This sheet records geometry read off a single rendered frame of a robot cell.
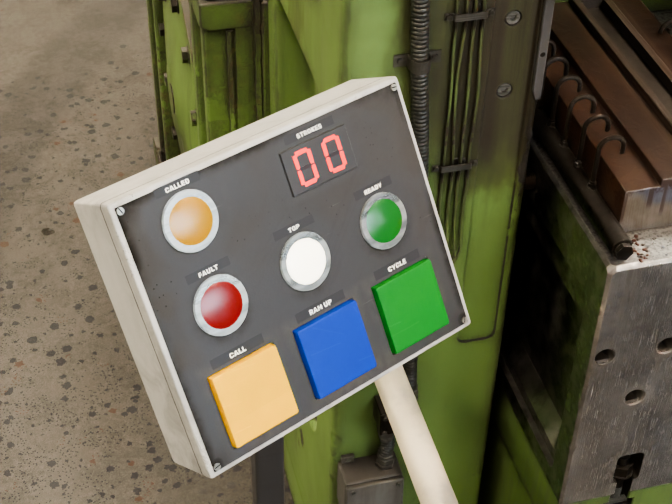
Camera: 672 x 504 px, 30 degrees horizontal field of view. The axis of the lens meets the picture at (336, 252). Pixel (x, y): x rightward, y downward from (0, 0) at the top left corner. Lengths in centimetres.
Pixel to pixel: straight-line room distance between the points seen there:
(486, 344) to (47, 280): 131
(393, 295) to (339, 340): 8
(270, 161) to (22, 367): 156
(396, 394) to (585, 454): 27
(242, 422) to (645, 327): 61
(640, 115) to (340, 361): 59
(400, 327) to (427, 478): 38
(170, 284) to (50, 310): 166
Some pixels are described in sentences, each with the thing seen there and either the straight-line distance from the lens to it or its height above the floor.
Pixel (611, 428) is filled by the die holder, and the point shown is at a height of 62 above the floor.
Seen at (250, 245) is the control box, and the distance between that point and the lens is 118.
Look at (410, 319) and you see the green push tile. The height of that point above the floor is 100.
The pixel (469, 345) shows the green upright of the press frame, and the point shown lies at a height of 61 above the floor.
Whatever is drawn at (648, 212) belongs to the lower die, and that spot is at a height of 94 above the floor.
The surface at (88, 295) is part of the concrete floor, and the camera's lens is 282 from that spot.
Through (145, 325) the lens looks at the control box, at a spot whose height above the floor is 109.
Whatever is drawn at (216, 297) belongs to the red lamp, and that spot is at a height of 110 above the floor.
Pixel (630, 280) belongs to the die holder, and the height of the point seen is 89.
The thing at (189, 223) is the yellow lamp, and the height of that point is 116.
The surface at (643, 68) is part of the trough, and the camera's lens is 175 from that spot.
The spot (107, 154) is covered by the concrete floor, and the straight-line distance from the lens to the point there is 322.
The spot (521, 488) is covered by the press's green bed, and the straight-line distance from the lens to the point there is 201.
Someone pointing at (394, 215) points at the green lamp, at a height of 109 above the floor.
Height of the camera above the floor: 189
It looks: 41 degrees down
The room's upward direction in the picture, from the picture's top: 1 degrees clockwise
